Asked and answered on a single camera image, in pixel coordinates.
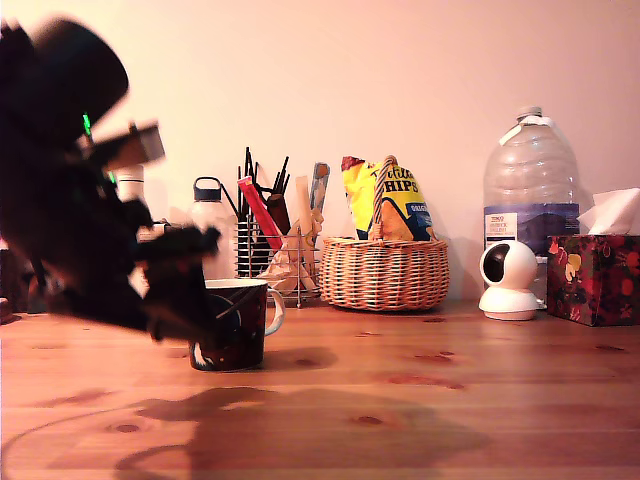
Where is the dark patterned coffee mug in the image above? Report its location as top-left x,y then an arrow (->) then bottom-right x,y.
188,278 -> 286,373

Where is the white bottle with dark cap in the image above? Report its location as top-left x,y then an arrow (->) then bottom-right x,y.
188,175 -> 239,282

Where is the crumpled paper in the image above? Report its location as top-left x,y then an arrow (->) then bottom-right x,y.
258,243 -> 302,292

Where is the red stick packet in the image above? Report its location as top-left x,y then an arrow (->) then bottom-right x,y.
236,175 -> 285,252

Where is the tall white metal bottle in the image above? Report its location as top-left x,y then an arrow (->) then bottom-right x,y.
114,163 -> 148,202

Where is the black drinking straw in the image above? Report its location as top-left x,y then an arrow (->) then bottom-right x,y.
242,145 -> 255,222
272,155 -> 291,197

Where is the pale wooden spatula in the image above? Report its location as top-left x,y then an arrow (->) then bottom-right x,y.
293,174 -> 322,292

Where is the blue orange patterned stick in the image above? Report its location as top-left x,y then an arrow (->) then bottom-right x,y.
307,161 -> 332,212

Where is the yellow tortilla chips bag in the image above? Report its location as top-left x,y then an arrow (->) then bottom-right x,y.
340,155 -> 438,243

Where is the large clear water bottle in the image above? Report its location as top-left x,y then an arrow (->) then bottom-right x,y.
481,105 -> 583,261

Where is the dark floral tissue box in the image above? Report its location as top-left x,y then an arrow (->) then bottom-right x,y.
545,233 -> 640,328

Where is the white tissue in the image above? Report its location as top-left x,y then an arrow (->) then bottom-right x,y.
575,187 -> 640,237

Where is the wire utensil rack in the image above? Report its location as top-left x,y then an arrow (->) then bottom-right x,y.
233,221 -> 324,309

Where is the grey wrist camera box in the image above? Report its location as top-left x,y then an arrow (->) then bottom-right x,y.
79,119 -> 168,174

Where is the wicker basket with handle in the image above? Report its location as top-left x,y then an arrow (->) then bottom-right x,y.
319,154 -> 451,313

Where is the small white round camera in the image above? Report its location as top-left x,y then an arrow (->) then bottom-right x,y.
477,240 -> 542,322

